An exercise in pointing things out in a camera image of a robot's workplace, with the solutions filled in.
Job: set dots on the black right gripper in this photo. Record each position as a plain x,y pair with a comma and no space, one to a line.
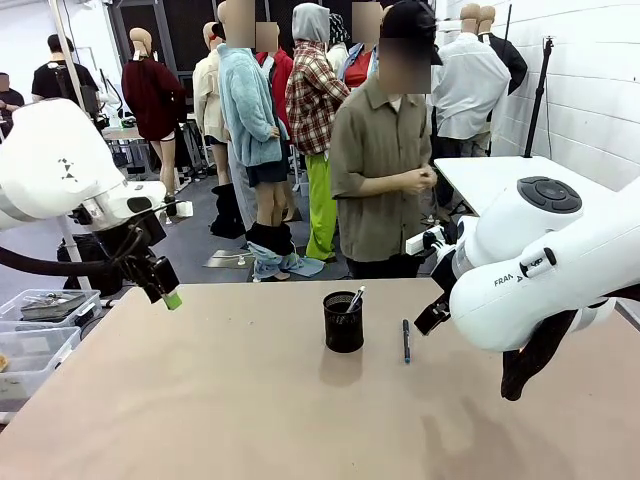
442,272

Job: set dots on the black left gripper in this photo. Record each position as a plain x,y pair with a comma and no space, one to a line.
142,245

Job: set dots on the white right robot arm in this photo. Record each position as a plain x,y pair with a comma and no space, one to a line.
530,260

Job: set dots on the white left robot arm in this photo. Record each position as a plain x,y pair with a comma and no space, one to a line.
50,160

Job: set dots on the person right forearm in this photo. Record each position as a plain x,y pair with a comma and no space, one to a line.
382,185

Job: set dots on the dark blue marker pen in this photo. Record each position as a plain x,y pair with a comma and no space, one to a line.
406,340

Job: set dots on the silver black pen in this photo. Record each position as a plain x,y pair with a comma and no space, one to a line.
357,298

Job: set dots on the black mesh pen holder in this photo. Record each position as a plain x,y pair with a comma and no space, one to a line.
343,325

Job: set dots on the person right hand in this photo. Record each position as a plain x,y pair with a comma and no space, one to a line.
414,182

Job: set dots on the person left hand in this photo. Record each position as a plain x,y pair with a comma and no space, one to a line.
429,179

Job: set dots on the clear plastic bin with tray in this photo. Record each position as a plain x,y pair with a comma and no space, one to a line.
50,305

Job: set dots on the clear plastic storage bin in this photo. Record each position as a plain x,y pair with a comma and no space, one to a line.
30,360

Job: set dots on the background work table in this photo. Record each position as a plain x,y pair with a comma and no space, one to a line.
145,135

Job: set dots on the person in olive shirt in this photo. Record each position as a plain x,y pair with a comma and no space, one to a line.
380,150

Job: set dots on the mannequin in maroon hoodie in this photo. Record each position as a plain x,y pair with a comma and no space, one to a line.
152,100

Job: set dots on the mannequin in cream jacket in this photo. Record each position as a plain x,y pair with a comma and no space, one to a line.
207,100

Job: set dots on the mannequin in light blue fleece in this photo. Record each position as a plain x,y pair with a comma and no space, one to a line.
247,110

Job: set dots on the person in black t-shirt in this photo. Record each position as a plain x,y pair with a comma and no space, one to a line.
62,75

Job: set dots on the seated person in dark top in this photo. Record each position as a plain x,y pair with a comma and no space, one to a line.
9,105

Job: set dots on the mannequin in white shirt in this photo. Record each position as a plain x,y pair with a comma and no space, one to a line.
470,85

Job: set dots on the mannequin plaid shirt green trousers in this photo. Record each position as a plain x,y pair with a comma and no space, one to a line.
315,110

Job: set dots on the black tripod stand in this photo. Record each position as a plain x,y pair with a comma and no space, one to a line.
539,100

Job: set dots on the mannequin in red jacket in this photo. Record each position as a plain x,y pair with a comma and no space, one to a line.
281,75

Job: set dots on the mannequin in blue red top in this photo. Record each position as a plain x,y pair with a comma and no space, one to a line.
361,65

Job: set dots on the mannequin in black suit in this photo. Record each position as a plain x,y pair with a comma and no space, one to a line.
507,60

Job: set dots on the mannequin with patterned headscarf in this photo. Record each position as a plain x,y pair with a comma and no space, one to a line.
339,40

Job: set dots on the long white wrist camera mount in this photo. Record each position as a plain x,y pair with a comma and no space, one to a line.
425,239

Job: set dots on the small white wrist camera box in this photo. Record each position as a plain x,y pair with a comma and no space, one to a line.
183,209

